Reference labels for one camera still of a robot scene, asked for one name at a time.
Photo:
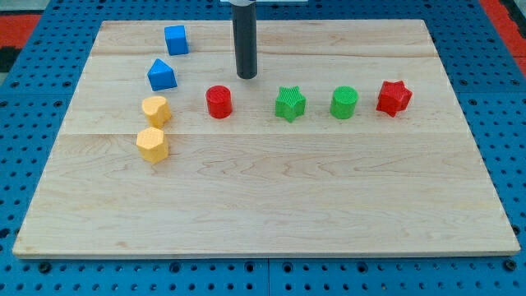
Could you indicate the green star block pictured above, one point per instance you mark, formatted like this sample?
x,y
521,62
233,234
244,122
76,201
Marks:
x,y
290,103

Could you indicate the red star block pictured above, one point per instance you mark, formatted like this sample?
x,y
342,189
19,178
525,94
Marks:
x,y
393,97

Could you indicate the red cylinder block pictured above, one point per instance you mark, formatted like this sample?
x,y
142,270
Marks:
x,y
219,101

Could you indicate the light wooden board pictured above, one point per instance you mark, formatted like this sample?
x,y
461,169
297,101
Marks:
x,y
253,184

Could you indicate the green cylinder block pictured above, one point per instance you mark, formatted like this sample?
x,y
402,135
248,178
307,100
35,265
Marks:
x,y
343,103

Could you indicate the yellow hexagon block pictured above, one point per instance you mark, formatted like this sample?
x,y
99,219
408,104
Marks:
x,y
152,144

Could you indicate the yellow heart block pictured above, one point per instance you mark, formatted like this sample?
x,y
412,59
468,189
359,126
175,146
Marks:
x,y
156,110

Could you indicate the blue triangular prism block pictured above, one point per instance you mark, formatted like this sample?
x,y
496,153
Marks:
x,y
161,76

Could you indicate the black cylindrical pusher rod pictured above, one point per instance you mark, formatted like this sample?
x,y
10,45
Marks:
x,y
244,33

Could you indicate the blue cube block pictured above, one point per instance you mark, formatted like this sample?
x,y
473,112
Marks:
x,y
176,40

